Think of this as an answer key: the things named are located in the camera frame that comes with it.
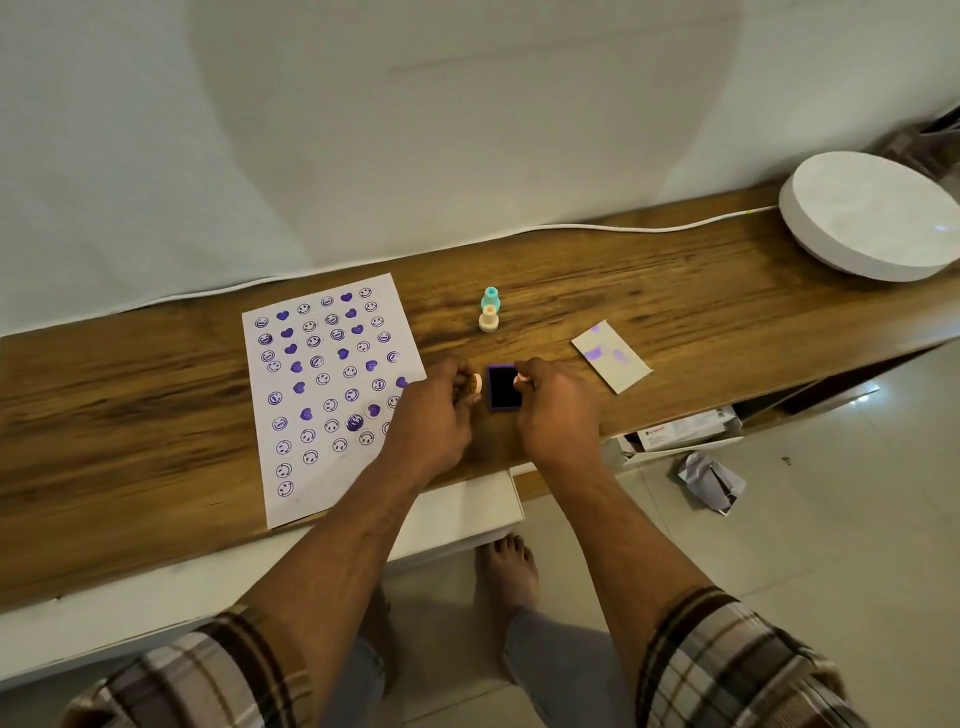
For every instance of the person's right hand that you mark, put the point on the person's right hand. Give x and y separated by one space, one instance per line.
559 424

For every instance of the person's left hand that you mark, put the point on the person's left hand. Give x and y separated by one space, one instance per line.
427 427

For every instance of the person's right thumb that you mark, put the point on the person's right thumb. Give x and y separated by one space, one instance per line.
523 401

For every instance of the person's left thumb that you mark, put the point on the person's left thumb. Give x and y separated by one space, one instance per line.
466 401

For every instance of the peach round stamp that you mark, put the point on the peach round stamp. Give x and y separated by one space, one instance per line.
475 384

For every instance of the pink round stamp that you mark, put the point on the pink round stamp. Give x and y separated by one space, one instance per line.
521 380

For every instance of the person's right forearm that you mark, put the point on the person's right forearm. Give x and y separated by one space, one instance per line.
615 540

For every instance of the person's left forearm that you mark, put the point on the person's left forearm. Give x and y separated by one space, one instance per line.
337 555

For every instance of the purple ink pad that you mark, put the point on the purple ink pad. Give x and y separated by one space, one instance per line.
502 388

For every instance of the cream stamp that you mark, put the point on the cream stamp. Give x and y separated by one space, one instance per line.
489 321

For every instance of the small card with purple smudges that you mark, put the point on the small card with purple smudges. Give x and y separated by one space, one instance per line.
611 358

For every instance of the teal stamp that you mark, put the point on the teal stamp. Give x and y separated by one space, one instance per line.
490 296

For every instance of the white box with red label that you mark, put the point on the white box with red label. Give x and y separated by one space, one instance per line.
686 431

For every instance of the white paper sheet purple stamps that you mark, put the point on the white paper sheet purple stamps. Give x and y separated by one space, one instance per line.
300 420

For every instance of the person's right foot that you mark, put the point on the person's right foot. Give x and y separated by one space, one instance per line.
510 570

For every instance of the crumpled paper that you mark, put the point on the crumpled paper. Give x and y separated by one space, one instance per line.
709 481

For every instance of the grey trousers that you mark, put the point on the grey trousers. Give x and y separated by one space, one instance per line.
562 667

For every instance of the plaid shirt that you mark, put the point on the plaid shirt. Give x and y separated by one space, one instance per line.
720 675

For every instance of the white round lamp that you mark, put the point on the white round lamp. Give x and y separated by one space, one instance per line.
862 217

